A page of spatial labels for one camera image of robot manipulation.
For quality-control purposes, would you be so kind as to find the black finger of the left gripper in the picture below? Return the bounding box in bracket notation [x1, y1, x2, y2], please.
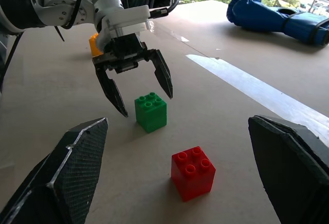
[147, 49, 174, 100]
[95, 64, 129, 118]

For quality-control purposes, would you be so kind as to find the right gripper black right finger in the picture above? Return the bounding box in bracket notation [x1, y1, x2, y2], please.
[248, 115, 329, 224]

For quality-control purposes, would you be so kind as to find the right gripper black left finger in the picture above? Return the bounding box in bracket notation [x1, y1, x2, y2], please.
[0, 117, 109, 224]

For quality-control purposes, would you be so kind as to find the orange toy brick cube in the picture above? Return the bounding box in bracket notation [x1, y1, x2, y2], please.
[88, 32, 104, 58]

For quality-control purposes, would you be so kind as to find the green toy brick cube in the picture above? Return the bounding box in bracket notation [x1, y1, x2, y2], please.
[134, 92, 168, 134]

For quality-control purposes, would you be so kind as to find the red toy brick cube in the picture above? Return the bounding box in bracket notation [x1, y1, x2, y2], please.
[171, 146, 216, 202]

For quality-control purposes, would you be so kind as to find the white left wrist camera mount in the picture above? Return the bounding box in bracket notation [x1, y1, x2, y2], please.
[96, 5, 155, 53]

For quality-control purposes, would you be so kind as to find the blue padded glove with straps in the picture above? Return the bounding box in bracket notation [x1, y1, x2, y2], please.
[226, 0, 329, 47]

